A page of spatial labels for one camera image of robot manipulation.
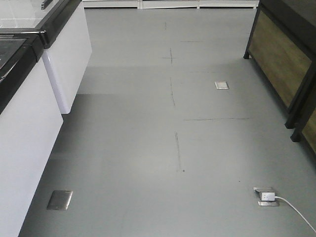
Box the steel floor socket cover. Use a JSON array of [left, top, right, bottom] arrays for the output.
[[214, 81, 229, 90]]

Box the white chest freezer far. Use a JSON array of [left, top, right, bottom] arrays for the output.
[[0, 0, 92, 114]]

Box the white chest freezer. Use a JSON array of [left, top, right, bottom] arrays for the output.
[[0, 0, 92, 114], [0, 35, 63, 237]]

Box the open floor socket box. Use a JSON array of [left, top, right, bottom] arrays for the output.
[[253, 187, 279, 207]]

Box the closed floor outlet plate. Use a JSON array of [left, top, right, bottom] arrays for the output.
[[46, 190, 73, 210]]

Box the white chest freezer near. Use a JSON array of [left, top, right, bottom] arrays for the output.
[[0, 35, 63, 237]]

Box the white power adapter plug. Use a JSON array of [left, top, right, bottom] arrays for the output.
[[259, 192, 276, 201]]

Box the black wooden produce stand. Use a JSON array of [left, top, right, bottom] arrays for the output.
[[243, 0, 316, 154]]

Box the white power cable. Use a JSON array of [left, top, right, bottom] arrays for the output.
[[274, 196, 316, 235]]

